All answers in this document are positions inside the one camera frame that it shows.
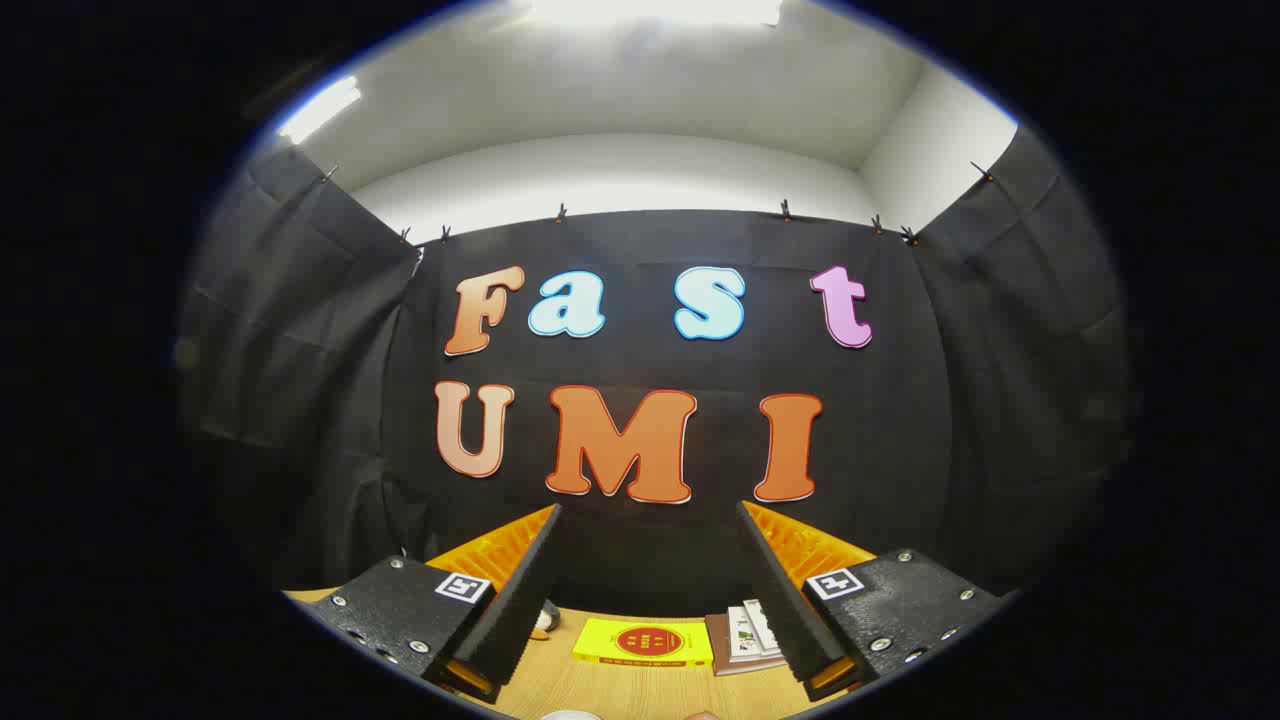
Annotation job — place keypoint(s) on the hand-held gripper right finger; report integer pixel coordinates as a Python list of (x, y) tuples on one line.
[(780, 600)]

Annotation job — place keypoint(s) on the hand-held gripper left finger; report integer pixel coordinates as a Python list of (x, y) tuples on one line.
[(520, 600)]

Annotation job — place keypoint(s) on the white illustrated book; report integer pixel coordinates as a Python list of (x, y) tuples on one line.
[(742, 632), (762, 622)]

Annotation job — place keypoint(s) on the penguin plush toy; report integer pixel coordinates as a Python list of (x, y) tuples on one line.
[(548, 615)]

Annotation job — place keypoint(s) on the yellow book with red circle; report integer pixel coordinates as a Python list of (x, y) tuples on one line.
[(645, 642)]

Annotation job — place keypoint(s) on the row of black cloth clips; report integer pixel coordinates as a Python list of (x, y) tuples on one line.
[(785, 210)]

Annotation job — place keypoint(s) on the ceiling light panel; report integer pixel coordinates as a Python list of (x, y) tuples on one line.
[(650, 10), (320, 110)]

